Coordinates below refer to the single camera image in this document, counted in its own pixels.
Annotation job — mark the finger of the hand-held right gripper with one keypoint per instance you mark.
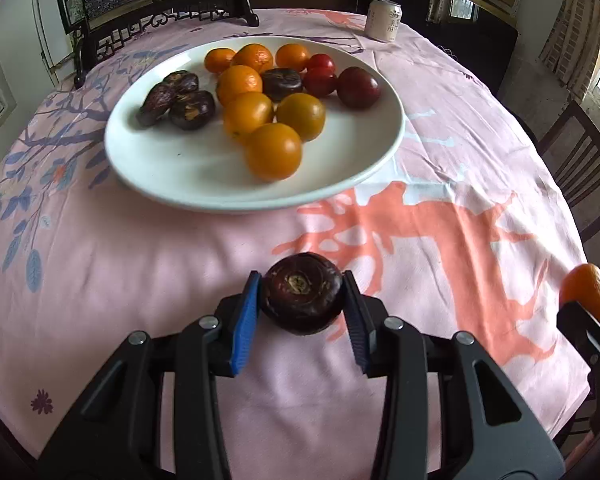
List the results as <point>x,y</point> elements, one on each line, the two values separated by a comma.
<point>580,327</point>

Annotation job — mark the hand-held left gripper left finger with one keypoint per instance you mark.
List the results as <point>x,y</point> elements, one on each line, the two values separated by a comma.
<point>245,332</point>

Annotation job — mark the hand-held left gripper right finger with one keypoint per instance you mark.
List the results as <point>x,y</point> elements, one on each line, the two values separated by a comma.
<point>356,332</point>

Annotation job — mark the orange mandarin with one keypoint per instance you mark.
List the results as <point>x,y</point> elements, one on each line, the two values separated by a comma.
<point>238,85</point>
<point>252,57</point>
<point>582,290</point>

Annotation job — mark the white oval plate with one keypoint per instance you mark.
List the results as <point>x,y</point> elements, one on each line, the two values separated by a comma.
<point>180,170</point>

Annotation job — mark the yellow-green kumquat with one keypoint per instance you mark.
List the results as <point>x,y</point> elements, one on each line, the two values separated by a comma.
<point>301,116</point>

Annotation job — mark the dark red plum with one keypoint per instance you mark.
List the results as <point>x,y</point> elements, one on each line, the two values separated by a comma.
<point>358,87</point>

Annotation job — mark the red cherry tomato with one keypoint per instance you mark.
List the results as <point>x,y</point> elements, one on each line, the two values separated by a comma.
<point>322,62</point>
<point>320,82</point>

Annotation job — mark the small tangerine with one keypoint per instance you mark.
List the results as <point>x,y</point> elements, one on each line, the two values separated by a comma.
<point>292,56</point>
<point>219,59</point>

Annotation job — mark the slatted wooden chair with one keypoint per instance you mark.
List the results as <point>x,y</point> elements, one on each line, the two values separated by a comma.
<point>585,170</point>

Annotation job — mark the white drink can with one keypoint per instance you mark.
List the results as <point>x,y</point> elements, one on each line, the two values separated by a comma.
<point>385,19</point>

